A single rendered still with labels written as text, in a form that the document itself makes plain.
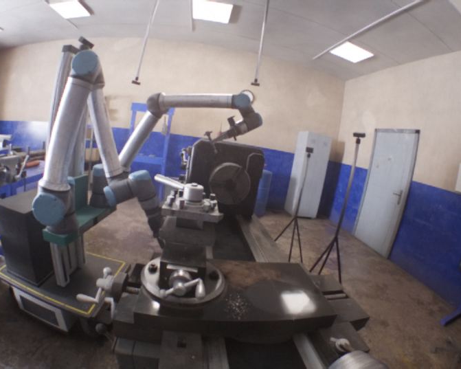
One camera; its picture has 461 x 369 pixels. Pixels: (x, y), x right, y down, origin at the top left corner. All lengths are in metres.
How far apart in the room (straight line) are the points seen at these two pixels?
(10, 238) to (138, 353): 1.24
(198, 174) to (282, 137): 3.76
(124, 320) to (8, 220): 1.17
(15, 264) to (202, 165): 1.50
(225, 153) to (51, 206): 1.12
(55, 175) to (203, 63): 4.44
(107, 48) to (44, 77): 1.81
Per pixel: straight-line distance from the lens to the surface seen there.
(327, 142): 5.07
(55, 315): 1.66
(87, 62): 1.00
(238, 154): 1.59
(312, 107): 5.54
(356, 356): 0.34
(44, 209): 1.04
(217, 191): 1.40
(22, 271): 1.77
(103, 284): 0.77
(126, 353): 0.68
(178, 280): 0.55
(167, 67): 5.14
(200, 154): 1.57
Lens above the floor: 1.34
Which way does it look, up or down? 10 degrees down
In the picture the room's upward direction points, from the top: 9 degrees clockwise
